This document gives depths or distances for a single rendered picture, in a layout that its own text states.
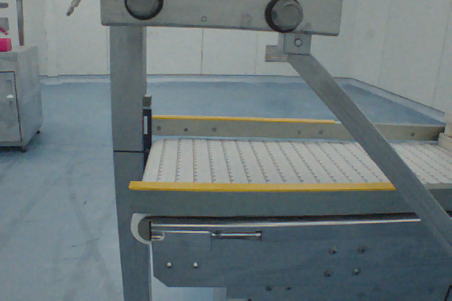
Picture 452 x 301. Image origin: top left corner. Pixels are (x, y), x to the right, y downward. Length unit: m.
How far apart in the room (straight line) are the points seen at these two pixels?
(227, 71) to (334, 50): 1.85
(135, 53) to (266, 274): 0.42
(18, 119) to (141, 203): 2.52
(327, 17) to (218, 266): 0.31
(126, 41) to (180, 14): 0.34
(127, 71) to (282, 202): 0.37
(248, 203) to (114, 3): 0.25
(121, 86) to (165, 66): 4.90
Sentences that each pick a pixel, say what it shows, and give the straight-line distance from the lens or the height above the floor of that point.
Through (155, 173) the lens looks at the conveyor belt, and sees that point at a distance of 0.53.
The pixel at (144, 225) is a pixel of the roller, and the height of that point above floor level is 0.81.
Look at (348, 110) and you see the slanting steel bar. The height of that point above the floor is 0.97.
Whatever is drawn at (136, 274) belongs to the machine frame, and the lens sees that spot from 0.86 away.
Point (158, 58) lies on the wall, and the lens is 5.54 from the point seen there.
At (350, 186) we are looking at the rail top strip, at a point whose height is 0.87.
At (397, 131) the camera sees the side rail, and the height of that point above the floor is 0.85.
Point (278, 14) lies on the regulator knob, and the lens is 0.32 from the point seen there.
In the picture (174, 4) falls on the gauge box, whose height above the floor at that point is 1.06.
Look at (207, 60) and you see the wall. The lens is 5.64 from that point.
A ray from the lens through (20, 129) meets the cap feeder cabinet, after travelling 2.94.
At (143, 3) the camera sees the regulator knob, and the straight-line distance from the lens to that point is 0.31.
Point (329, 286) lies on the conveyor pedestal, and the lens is 0.60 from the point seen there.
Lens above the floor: 1.06
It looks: 18 degrees down
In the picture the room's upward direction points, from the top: 3 degrees clockwise
